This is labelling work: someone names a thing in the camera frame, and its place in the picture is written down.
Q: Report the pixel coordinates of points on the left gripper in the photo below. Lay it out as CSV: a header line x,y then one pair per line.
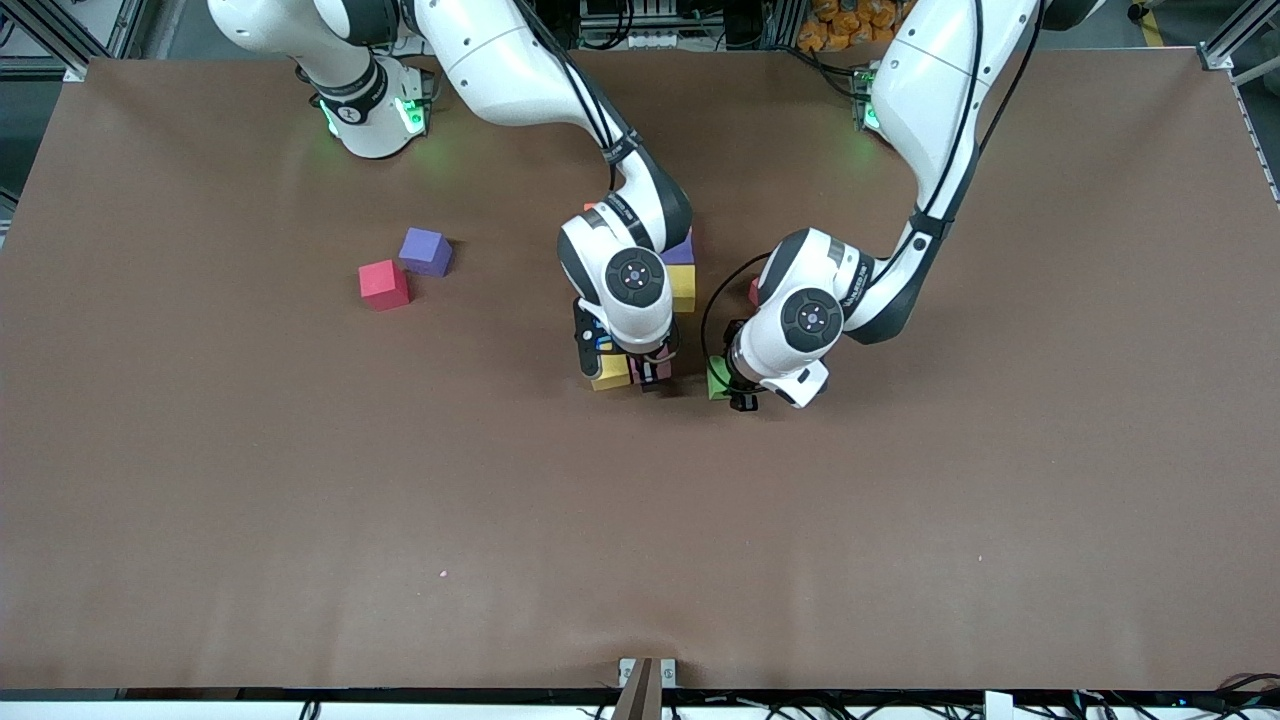
x,y
735,384

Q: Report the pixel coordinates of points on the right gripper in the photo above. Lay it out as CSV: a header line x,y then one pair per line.
x,y
651,368

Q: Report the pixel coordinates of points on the pink foam cube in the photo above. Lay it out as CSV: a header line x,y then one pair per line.
x,y
636,370

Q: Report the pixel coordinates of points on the yellow foam cube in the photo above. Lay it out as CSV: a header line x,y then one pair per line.
x,y
610,375
684,290

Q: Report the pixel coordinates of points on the green foam cube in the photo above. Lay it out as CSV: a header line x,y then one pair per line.
x,y
717,378

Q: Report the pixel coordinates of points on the purple foam cube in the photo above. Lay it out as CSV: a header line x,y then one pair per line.
x,y
427,252
682,253

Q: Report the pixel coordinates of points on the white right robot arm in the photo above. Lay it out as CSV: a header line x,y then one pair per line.
x,y
520,70

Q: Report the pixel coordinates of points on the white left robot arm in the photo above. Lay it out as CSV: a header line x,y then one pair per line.
x,y
930,90

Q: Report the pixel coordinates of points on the brown table cover sheet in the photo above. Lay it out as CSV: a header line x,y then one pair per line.
x,y
640,520

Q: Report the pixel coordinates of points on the narrow white power strip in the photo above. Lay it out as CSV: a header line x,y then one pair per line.
x,y
652,40

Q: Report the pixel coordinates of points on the orange fruit net bag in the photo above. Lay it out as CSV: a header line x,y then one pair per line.
x,y
840,28

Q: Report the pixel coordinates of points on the white label tag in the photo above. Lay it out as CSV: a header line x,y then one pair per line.
x,y
998,706

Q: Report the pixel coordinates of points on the bracket with brown post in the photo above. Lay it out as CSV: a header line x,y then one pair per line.
x,y
640,700

